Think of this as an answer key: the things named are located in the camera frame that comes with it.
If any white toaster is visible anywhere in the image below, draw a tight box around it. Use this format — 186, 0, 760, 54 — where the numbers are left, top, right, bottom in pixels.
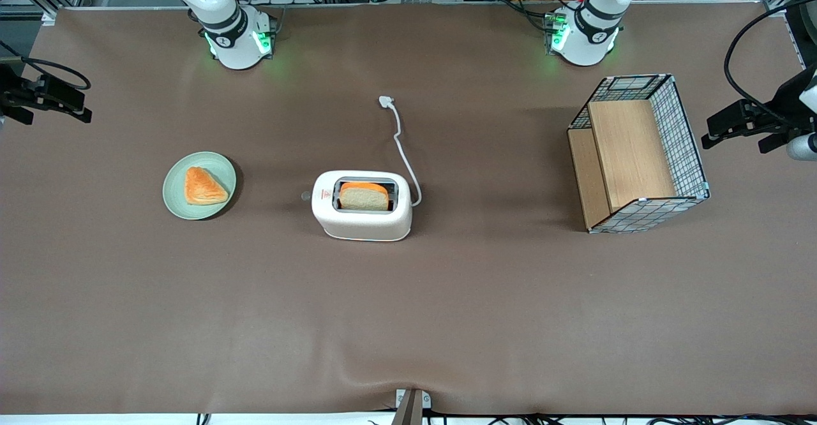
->
311, 170, 413, 242

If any pale green plate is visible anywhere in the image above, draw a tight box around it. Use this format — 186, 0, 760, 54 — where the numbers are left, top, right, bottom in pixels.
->
162, 151, 237, 221

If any bread slice with orange crust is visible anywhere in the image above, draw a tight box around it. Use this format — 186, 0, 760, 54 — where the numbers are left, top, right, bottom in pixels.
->
339, 181, 390, 212

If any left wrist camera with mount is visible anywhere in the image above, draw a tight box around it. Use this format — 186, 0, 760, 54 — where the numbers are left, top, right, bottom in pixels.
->
759, 131, 817, 161

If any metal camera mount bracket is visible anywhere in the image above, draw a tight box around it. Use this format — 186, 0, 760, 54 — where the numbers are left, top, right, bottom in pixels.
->
396, 389, 432, 425

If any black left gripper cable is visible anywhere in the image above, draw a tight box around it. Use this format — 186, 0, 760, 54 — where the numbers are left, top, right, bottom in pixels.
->
724, 0, 817, 126

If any wire basket with wooden shelf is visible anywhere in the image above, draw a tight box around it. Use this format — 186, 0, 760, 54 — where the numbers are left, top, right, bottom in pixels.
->
567, 73, 711, 234

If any white toaster power cord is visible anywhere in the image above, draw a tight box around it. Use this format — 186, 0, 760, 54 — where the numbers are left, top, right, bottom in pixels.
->
379, 96, 423, 207

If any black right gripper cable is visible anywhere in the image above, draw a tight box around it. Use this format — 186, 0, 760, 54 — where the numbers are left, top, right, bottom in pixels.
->
0, 41, 92, 91

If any brown table cloth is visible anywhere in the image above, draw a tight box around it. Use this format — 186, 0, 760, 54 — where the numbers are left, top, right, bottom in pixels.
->
0, 1, 817, 417

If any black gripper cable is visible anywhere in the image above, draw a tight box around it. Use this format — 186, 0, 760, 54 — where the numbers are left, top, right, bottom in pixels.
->
0, 41, 92, 91
724, 0, 817, 126

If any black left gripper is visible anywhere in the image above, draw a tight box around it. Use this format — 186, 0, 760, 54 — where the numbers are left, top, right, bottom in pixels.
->
701, 70, 809, 151

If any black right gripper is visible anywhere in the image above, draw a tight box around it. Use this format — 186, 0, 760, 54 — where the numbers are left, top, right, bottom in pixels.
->
0, 63, 93, 124

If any triangular orange pastry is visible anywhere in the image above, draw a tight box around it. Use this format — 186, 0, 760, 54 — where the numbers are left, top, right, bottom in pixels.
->
184, 167, 229, 206

